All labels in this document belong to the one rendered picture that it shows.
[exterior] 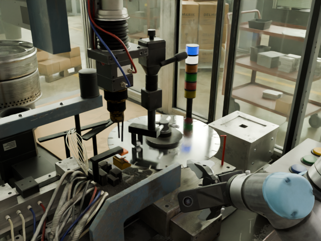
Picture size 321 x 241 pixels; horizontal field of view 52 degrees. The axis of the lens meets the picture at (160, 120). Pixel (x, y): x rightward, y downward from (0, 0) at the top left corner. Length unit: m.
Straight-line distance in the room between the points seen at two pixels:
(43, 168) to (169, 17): 0.81
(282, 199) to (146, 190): 0.29
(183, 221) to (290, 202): 0.37
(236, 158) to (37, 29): 0.73
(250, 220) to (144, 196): 0.41
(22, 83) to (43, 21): 0.57
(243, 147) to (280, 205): 0.56
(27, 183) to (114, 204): 0.35
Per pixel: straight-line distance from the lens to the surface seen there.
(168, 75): 1.55
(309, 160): 1.06
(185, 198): 0.73
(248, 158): 1.14
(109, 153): 0.85
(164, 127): 0.95
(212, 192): 0.73
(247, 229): 1.01
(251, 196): 0.64
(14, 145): 1.14
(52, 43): 0.83
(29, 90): 1.42
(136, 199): 0.72
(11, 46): 1.58
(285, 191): 0.58
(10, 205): 0.94
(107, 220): 0.69
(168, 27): 1.50
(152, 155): 0.90
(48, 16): 0.82
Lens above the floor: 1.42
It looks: 26 degrees down
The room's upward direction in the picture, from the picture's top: 1 degrees clockwise
